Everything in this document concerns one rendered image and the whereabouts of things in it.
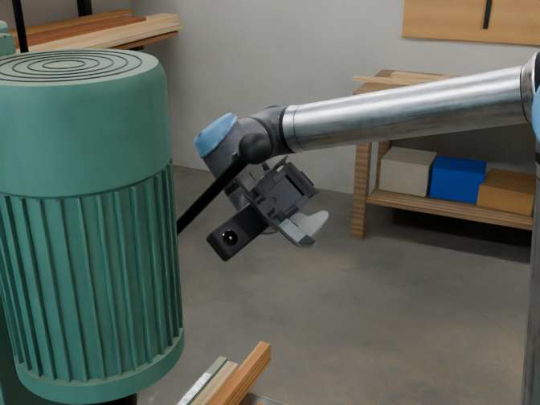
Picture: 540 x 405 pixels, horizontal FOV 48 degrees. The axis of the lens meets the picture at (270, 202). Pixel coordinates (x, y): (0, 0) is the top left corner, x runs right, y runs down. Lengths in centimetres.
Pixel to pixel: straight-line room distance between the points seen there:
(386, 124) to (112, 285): 60
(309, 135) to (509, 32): 269
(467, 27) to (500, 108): 275
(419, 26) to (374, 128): 273
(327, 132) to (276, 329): 178
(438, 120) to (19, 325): 67
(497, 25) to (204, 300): 217
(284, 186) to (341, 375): 174
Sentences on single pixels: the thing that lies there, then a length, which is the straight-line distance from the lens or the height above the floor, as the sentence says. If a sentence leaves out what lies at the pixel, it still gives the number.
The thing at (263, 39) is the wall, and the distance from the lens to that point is 407.
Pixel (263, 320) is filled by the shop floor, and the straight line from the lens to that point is 281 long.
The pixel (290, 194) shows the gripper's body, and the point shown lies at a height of 128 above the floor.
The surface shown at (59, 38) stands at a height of 113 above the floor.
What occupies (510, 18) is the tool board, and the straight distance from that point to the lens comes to 369.
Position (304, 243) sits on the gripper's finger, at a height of 125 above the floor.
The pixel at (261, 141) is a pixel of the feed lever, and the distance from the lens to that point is 64.
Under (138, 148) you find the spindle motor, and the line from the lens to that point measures 53.
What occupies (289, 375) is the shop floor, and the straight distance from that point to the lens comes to 252.
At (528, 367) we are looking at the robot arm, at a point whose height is 104.
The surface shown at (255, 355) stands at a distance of 109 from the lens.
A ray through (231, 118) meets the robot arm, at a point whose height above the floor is 132.
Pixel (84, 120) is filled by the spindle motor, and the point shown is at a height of 148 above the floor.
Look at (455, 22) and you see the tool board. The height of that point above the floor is 115.
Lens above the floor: 161
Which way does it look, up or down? 24 degrees down
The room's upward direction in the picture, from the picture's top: straight up
